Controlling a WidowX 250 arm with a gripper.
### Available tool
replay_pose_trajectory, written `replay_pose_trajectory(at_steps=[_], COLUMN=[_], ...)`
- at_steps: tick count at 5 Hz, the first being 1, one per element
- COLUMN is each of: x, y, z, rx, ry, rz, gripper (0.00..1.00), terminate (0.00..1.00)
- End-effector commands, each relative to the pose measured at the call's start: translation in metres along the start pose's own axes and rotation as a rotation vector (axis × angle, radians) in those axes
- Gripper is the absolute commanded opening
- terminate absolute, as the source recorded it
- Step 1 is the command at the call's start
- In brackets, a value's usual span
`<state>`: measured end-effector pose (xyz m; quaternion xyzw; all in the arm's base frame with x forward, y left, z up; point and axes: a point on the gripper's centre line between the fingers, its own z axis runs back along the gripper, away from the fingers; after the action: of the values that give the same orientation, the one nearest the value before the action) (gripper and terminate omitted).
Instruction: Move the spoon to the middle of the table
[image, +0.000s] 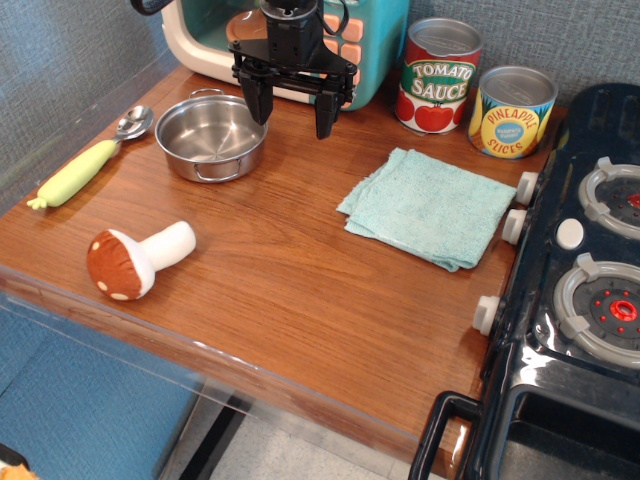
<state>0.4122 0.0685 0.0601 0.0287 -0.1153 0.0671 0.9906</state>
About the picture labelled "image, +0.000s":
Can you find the white stove knob middle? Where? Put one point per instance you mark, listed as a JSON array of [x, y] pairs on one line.
[[514, 225]]

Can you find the orange object at corner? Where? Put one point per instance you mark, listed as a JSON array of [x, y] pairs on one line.
[[14, 466]]

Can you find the tomato sauce can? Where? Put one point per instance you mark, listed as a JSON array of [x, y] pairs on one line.
[[440, 63]]

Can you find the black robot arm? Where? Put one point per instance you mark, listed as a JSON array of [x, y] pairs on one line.
[[295, 9]]

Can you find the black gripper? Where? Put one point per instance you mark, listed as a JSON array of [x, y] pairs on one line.
[[293, 57]]

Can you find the spoon with green handle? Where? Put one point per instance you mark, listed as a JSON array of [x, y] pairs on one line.
[[70, 179]]

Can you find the small steel pot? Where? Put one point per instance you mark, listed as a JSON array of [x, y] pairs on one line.
[[211, 137]]

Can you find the black toy stove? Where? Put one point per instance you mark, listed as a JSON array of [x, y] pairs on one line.
[[560, 397]]

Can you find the teal toy microwave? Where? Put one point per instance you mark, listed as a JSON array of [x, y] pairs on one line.
[[369, 34]]

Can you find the white stove knob bottom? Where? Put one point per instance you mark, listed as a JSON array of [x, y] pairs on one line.
[[485, 314]]

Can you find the white stove knob top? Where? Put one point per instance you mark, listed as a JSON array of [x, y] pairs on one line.
[[526, 188]]

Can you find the pineapple slices can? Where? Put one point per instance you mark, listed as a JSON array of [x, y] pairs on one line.
[[512, 108]]

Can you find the orange microwave plate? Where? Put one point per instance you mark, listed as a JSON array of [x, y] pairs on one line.
[[247, 25]]

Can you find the plush brown mushroom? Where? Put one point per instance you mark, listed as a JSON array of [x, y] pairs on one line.
[[124, 269]]

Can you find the light blue folded cloth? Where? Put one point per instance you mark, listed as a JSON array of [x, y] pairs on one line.
[[428, 208]]

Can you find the white stove knob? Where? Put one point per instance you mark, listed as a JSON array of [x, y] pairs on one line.
[[485, 314], [526, 188], [514, 225]]

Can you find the white round stove button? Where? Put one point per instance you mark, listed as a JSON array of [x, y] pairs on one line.
[[569, 234]]

